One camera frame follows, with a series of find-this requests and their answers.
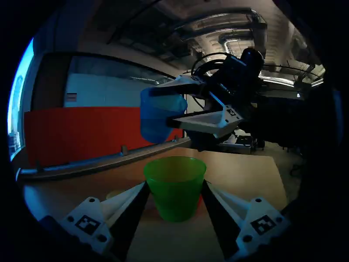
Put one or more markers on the green plastic cup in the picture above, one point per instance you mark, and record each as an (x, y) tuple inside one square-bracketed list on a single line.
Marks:
[(175, 191)]

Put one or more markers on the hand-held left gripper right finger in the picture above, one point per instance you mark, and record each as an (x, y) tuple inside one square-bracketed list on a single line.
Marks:
[(261, 213)]

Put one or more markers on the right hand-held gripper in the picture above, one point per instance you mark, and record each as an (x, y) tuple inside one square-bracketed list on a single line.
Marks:
[(237, 82)]

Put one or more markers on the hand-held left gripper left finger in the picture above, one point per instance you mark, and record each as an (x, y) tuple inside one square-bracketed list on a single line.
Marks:
[(90, 210)]

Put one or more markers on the yellow plastic cup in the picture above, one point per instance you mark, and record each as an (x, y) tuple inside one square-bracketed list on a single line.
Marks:
[(114, 194)]

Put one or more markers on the blue plastic cup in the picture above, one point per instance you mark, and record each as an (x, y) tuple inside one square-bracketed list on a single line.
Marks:
[(159, 114)]

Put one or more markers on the red desk screen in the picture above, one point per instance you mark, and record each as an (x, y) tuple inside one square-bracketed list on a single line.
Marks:
[(81, 133)]

